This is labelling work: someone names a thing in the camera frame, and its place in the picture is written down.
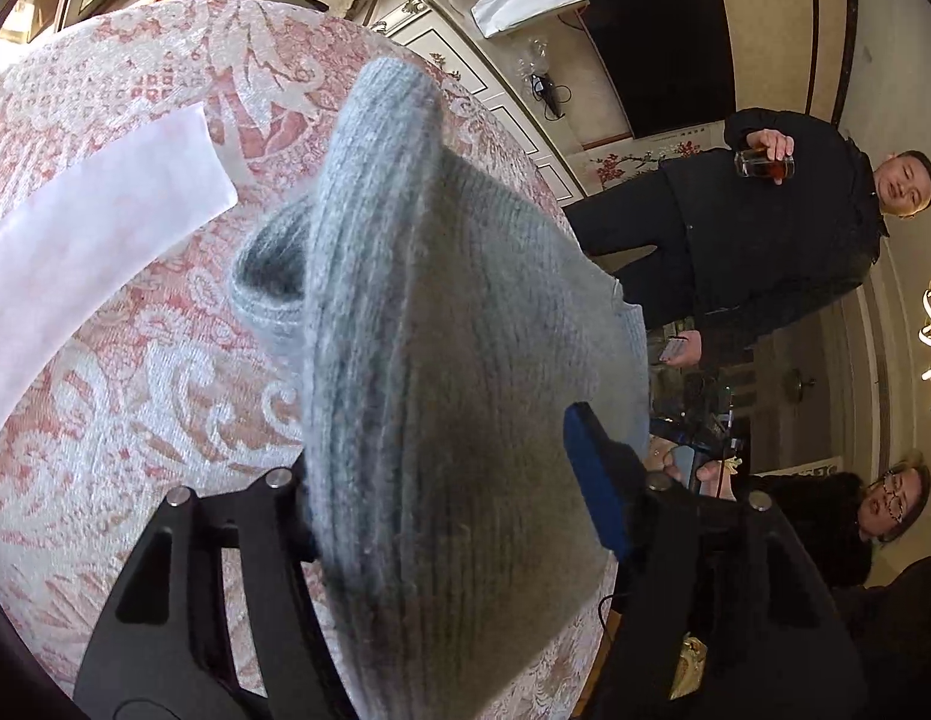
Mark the grey knitted sweater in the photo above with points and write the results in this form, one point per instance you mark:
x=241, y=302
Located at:
x=437, y=327

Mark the dark glass jar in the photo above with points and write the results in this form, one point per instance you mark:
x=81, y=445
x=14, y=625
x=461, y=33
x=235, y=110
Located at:
x=756, y=164

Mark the pink floral lace tablecloth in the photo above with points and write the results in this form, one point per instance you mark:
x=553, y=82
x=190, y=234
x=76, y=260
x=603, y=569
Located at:
x=165, y=384

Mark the cream ornate TV cabinet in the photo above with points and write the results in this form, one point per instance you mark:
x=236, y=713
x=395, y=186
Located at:
x=545, y=83

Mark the black television screen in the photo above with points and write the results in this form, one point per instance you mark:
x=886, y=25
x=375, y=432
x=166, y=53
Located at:
x=670, y=61

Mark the standing man in black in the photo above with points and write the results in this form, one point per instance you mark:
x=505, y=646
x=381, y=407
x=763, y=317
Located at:
x=740, y=258

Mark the seated person with glasses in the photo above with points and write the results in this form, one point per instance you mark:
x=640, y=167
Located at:
x=840, y=520

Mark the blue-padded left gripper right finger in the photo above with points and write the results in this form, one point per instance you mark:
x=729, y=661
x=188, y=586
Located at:
x=724, y=615

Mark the plum blossom painting panel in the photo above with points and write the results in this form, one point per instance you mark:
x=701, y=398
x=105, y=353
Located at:
x=611, y=164

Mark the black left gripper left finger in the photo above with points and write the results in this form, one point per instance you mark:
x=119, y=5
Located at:
x=161, y=647

